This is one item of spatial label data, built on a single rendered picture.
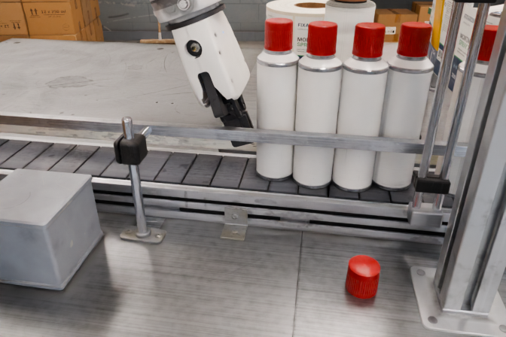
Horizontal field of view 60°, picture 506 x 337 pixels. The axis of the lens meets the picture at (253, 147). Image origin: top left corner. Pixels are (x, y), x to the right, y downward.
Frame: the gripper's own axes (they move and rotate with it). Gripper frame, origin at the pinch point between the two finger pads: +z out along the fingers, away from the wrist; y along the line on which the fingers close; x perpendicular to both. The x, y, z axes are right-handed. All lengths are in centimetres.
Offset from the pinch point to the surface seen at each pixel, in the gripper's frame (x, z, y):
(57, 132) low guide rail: 28.4, -5.9, 3.1
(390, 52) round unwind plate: -24, 14, 62
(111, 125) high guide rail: 14.2, -6.6, -4.4
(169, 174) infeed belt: 11.0, 2.7, -2.3
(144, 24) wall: 201, 10, 416
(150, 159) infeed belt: 14.9, 1.4, 1.1
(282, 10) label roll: -4.1, -7.1, 40.3
